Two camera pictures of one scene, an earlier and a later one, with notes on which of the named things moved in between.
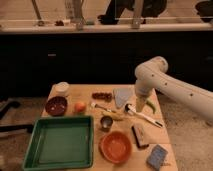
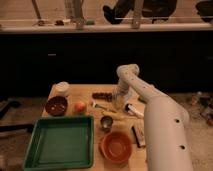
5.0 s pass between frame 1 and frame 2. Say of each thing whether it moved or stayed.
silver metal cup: stayed
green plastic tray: stayed
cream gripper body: moved
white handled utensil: stayed
